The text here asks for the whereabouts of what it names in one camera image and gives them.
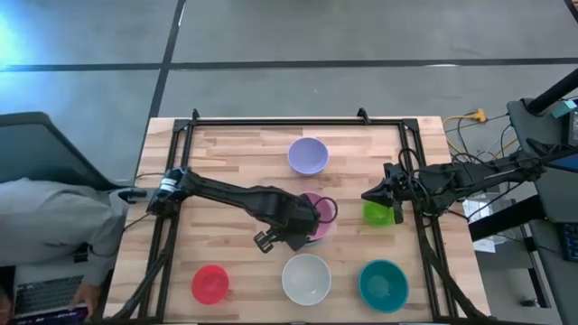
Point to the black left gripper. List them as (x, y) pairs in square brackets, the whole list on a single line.
[(293, 216)]

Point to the person's hand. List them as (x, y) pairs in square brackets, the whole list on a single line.
[(88, 298)]

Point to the black aluminium table frame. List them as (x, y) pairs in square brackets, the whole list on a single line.
[(293, 122)]

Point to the bright green plastic bowl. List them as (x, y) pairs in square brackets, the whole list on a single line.
[(377, 216)]

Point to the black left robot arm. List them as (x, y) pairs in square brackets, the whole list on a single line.
[(226, 194)]

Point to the red translucent plastic bowl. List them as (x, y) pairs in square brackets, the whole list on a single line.
[(210, 284)]

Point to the person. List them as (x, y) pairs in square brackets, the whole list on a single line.
[(49, 221)]

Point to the black table edge clamp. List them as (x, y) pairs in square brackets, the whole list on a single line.
[(132, 195)]

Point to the lavender bowl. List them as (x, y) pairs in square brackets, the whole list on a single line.
[(308, 155)]

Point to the pink bowl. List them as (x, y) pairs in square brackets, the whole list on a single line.
[(326, 225)]

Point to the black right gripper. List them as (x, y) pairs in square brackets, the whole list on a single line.
[(395, 185)]

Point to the silver laptop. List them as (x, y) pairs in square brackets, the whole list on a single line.
[(45, 295)]

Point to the white bowl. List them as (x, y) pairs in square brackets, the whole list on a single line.
[(306, 279)]

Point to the black equipment cart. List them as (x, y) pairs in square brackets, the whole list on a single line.
[(551, 198)]

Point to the teal bowl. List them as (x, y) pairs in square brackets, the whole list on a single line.
[(384, 285)]

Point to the black office chair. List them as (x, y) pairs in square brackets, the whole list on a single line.
[(40, 149)]

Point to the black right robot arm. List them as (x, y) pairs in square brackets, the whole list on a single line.
[(474, 176)]

